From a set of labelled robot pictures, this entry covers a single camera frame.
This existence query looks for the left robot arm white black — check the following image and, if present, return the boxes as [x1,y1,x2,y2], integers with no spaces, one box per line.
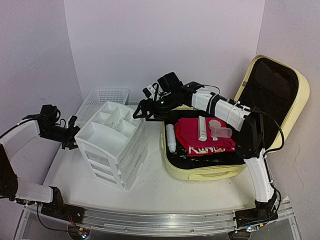
[0,104,80,219]

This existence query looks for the translucent pink plastic cup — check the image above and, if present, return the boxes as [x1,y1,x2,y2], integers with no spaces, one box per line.
[208,119,233,138]

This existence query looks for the white plastic drawer organizer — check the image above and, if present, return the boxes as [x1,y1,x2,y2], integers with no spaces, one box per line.
[75,101,148,191]

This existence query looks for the white cylindrical bottle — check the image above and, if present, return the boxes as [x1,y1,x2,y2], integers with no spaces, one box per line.
[165,124,177,153]

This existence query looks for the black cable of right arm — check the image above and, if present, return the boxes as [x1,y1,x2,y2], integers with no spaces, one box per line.
[249,107,286,153]

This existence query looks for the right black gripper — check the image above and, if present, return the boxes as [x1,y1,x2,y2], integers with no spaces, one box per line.
[132,91,182,121]

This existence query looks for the white perforated plastic basket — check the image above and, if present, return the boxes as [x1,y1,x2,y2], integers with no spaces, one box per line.
[75,87,130,128]

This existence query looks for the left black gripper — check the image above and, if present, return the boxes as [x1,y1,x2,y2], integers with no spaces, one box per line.
[39,122,90,150]

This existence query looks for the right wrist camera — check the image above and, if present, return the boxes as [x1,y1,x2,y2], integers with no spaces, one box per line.
[142,83,161,101]

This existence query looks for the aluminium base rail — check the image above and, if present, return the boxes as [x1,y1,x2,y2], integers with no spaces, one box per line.
[23,197,295,235]

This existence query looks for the white rectangular tube box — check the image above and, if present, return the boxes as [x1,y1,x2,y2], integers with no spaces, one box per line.
[197,116,207,142]

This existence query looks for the pale yellow hard-shell suitcase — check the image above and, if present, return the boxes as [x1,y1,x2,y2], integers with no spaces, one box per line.
[163,55,310,181]

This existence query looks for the red folded t-shirt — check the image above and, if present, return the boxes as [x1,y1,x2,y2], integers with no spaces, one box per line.
[174,117,236,157]

